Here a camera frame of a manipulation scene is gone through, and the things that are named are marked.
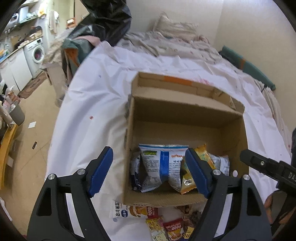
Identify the silver white snack packet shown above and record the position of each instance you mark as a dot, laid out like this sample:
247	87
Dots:
221	163

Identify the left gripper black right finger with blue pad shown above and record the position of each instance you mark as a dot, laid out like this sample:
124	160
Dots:
234	211

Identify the yellow orange snack bag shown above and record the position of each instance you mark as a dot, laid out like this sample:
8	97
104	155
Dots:
196	168

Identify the teal orange mat roll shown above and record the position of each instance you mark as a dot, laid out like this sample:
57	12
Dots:
247	67

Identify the person's right hand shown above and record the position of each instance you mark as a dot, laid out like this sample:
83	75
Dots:
267	206

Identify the brown door mat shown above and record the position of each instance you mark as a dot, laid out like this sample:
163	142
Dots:
33	85

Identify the white blue snack bag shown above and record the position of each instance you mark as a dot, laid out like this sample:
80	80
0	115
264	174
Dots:
162	164

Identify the beige pillow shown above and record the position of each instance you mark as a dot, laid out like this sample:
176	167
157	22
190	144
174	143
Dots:
171	29

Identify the white red FOOD packet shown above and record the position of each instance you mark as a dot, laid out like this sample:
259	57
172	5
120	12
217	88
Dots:
119	210

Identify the yellow bear snack packet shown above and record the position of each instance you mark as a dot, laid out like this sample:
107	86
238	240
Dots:
156	228

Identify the white bed sheet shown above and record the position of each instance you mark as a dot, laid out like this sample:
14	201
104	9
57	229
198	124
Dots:
93	112

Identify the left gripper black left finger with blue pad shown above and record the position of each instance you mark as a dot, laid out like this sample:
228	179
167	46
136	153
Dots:
64	210

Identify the white paper scrap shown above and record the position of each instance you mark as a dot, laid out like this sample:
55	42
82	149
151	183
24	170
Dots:
32	124

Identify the white kitchen cabinet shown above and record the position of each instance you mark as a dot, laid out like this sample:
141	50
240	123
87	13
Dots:
15	71

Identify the brown patterned snack packet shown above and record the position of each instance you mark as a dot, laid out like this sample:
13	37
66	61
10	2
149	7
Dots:
191	218

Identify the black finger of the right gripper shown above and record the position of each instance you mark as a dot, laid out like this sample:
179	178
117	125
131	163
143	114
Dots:
279	171

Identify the yellow wooden chair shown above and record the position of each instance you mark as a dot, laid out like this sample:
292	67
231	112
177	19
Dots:
6	144

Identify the red FOOD rice cake packet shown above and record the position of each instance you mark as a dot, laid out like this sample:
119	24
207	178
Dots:
174	229

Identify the black plastic bag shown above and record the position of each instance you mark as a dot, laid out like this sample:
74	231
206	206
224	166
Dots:
107	21

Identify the open cardboard box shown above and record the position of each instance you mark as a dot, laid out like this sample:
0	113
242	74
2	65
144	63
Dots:
169	110

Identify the floral blanket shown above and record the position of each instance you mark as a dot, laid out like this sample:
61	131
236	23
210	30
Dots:
155	44

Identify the white washing machine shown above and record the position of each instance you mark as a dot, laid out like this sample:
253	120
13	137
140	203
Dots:
34	54

